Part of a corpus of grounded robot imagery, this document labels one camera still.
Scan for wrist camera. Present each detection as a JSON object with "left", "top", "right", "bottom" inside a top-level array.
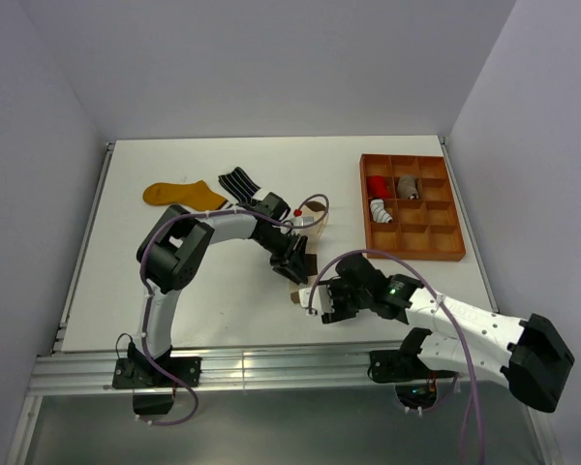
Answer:
[
  {"left": 291, "top": 207, "right": 317, "bottom": 227},
  {"left": 298, "top": 285, "right": 334, "bottom": 315}
]

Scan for aluminium frame rail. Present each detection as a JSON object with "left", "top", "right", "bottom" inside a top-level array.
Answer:
[{"left": 26, "top": 341, "right": 400, "bottom": 396}]

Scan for red rolled sock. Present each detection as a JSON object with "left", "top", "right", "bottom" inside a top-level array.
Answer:
[{"left": 366, "top": 175, "right": 391, "bottom": 200}]

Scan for cream brown sock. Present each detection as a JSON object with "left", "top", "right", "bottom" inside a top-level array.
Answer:
[{"left": 290, "top": 201, "right": 328, "bottom": 305}]

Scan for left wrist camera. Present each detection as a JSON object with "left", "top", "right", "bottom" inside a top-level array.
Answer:
[{"left": 291, "top": 207, "right": 317, "bottom": 227}]

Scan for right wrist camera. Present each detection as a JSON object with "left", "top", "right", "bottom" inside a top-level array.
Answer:
[{"left": 298, "top": 285, "right": 334, "bottom": 315}]

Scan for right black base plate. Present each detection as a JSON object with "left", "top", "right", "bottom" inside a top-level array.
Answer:
[{"left": 367, "top": 350, "right": 456, "bottom": 384}]

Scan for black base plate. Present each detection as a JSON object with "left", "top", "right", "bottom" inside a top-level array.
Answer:
[
  {"left": 111, "top": 356, "right": 201, "bottom": 389},
  {"left": 367, "top": 350, "right": 456, "bottom": 384}
]

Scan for wooden compartment tray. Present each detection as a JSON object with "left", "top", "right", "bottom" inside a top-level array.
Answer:
[{"left": 359, "top": 153, "right": 466, "bottom": 262}]

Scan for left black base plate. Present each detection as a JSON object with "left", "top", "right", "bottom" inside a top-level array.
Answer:
[{"left": 111, "top": 356, "right": 201, "bottom": 389}]

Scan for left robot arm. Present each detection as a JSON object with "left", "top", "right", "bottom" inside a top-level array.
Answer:
[{"left": 126, "top": 193, "right": 317, "bottom": 387}]

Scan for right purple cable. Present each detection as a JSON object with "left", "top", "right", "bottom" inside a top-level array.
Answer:
[{"left": 307, "top": 249, "right": 488, "bottom": 465}]

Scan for mustard yellow sock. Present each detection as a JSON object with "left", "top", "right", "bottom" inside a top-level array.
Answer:
[{"left": 142, "top": 180, "right": 228, "bottom": 211}]

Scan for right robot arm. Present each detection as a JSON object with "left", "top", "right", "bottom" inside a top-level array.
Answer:
[{"left": 305, "top": 253, "right": 575, "bottom": 413}]

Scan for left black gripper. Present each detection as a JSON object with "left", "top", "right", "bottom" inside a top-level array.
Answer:
[{"left": 255, "top": 229, "right": 308, "bottom": 285}]

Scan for grey rolled sock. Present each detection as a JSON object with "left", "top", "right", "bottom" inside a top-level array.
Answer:
[{"left": 397, "top": 174, "right": 420, "bottom": 200}]

